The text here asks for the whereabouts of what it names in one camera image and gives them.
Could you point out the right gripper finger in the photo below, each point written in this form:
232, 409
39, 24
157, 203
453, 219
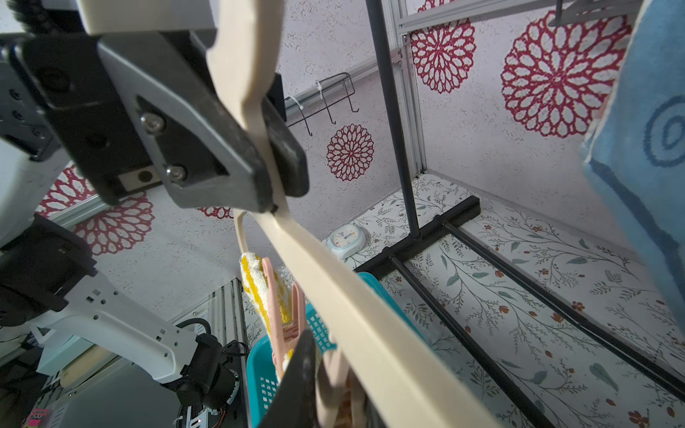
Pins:
294, 404

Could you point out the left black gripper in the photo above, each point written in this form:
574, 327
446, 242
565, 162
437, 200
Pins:
56, 94

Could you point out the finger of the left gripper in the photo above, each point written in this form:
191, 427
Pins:
289, 155

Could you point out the peach pink clothespin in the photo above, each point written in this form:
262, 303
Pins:
340, 398

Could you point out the yellow striped towel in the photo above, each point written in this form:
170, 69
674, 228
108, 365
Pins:
255, 285

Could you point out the cream plastic hanger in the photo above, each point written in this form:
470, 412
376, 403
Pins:
407, 383

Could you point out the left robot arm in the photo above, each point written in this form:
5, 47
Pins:
49, 279

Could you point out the white round clock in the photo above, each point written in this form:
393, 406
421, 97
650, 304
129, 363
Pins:
346, 241

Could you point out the black clothes rack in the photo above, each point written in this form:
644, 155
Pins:
421, 237

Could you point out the blue hello towel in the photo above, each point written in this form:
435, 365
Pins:
634, 153

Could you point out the black wire wall rack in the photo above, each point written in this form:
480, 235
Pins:
321, 98

